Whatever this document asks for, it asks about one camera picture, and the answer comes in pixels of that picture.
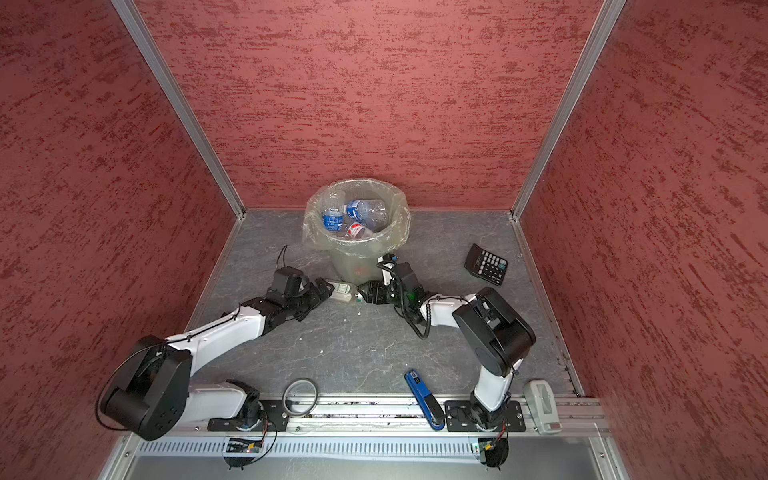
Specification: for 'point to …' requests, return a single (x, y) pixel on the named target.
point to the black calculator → (486, 264)
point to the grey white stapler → (542, 406)
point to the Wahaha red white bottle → (358, 231)
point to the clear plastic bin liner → (311, 225)
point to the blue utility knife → (426, 400)
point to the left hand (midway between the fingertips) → (326, 299)
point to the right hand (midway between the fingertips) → (363, 294)
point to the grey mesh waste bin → (354, 261)
